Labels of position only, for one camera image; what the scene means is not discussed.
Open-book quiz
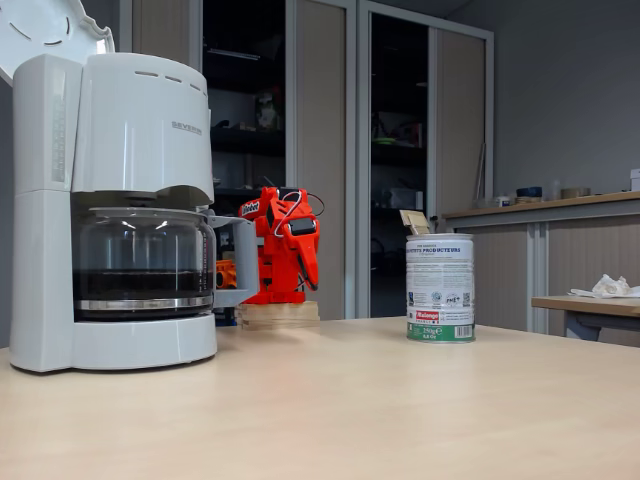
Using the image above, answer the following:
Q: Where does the white green coffee tin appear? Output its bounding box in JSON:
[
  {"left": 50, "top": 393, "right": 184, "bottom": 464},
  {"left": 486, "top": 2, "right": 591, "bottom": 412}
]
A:
[{"left": 405, "top": 233, "right": 476, "bottom": 344}]

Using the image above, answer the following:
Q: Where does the white drip coffee maker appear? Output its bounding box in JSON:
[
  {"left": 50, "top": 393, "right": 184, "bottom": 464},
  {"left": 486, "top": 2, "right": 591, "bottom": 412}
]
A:
[{"left": 0, "top": 0, "right": 219, "bottom": 374}]

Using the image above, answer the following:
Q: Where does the grey tambour door cabinet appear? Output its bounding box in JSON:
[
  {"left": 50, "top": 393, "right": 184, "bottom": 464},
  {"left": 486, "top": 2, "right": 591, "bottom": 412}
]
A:
[
  {"left": 355, "top": 0, "right": 496, "bottom": 321},
  {"left": 118, "top": 0, "right": 359, "bottom": 321}
]

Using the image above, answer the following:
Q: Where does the wooden base block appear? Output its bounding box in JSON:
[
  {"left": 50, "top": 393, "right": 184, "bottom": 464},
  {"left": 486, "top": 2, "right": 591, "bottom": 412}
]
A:
[{"left": 234, "top": 299, "right": 321, "bottom": 331}]

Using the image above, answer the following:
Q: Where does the orange printed plastic part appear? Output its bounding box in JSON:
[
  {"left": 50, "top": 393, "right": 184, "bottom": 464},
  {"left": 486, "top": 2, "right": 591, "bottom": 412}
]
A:
[{"left": 215, "top": 259, "right": 239, "bottom": 290}]

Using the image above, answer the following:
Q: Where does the green printed box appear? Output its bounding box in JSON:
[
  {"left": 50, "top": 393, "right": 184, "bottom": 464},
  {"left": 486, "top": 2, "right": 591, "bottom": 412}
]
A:
[{"left": 254, "top": 92, "right": 282, "bottom": 132}]

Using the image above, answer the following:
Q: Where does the colourful packaged item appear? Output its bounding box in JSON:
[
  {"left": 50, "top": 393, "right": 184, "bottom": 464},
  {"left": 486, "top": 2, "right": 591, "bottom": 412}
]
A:
[{"left": 372, "top": 112, "right": 424, "bottom": 149}]

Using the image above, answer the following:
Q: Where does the low cabinet wooden top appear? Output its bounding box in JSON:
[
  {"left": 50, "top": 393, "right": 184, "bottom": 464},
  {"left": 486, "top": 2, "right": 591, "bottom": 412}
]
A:
[{"left": 442, "top": 191, "right": 640, "bottom": 347}]

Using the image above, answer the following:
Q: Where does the wooden side table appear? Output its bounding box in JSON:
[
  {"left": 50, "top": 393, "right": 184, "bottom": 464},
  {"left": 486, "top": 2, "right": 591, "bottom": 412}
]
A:
[{"left": 530, "top": 294, "right": 640, "bottom": 342}]

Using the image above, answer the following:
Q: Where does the crumpled white cloth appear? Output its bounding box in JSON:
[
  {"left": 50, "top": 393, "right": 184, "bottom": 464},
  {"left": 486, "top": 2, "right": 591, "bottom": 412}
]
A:
[{"left": 568, "top": 273, "right": 640, "bottom": 300}]

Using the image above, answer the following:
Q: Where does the white servo wire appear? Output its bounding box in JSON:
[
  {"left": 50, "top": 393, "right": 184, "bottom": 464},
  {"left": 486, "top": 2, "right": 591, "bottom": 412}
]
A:
[{"left": 273, "top": 189, "right": 325, "bottom": 236}]

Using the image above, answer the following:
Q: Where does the glass carafe grey handle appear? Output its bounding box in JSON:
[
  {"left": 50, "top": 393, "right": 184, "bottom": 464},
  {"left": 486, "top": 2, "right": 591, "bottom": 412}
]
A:
[{"left": 72, "top": 207, "right": 261, "bottom": 321}]

